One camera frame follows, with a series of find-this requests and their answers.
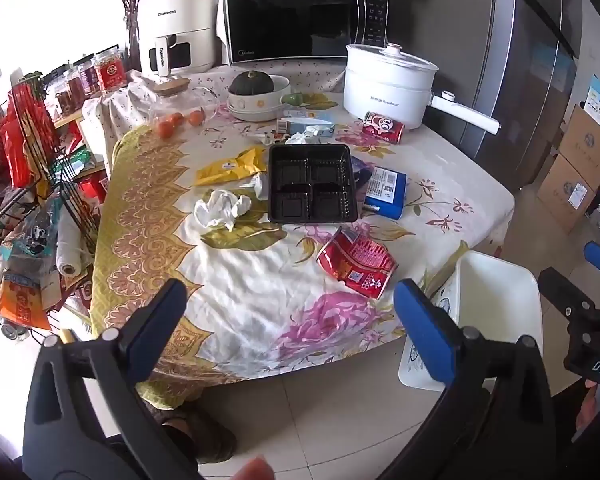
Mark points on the small green object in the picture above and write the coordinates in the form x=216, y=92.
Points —
x=292, y=98

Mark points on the white paper towel roll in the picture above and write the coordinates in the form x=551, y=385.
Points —
x=70, y=245

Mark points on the red cardboard box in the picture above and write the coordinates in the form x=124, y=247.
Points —
x=92, y=190

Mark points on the person's left hand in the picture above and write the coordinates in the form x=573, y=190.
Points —
x=252, y=469

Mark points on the white air fryer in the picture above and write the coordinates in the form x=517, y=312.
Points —
x=180, y=20

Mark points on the yellow packet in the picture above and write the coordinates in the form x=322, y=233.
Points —
x=230, y=166

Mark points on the large white tissue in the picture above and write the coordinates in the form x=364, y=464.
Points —
x=220, y=207

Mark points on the glass teapot with cork lid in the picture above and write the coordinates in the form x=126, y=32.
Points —
x=180, y=100

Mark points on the dried branches in vase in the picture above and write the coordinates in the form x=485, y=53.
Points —
x=130, y=10

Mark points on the blue cardboard box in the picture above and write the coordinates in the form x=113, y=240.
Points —
x=386, y=192

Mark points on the black plastic compartment tray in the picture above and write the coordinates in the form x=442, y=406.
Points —
x=310, y=185

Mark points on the person's right hand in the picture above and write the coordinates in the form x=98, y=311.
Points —
x=587, y=405

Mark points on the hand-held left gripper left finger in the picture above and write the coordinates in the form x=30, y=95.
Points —
x=152, y=330

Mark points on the white flower-print plate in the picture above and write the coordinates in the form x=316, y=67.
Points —
x=255, y=112

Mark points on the orange packet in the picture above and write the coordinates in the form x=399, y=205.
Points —
x=22, y=305

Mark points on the white small-print cloth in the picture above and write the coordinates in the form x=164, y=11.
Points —
x=120, y=105

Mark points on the red drink can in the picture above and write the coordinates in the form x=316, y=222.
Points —
x=382, y=127

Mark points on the dark green squash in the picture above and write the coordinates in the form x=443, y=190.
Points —
x=250, y=84

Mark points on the yellow-edged floral tablecloth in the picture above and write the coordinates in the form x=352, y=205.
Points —
x=260, y=270

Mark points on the red snack wrapper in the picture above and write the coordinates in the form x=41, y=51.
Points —
x=357, y=262

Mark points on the purple wrapper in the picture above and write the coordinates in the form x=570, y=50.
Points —
x=362, y=170

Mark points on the white flower-print bowl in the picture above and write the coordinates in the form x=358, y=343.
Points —
x=280, y=91

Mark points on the white plastic trash bin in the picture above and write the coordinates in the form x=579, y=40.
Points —
x=495, y=300

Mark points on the white electric cooking pot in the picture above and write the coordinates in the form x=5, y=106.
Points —
x=385, y=90

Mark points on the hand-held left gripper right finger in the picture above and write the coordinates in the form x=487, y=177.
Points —
x=427, y=335

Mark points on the grey refrigerator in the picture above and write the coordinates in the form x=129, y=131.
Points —
x=520, y=85

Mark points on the brown slipper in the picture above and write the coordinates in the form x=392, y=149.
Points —
x=205, y=435

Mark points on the black and white microwave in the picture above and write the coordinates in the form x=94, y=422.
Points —
x=290, y=20

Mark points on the blue and white drink carton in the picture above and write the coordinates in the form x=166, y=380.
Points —
x=310, y=122

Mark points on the small white tissue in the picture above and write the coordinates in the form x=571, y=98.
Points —
x=255, y=185

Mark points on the green and white packet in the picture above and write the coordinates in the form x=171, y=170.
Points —
x=77, y=160

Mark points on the red packets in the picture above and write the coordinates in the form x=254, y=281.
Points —
x=22, y=140

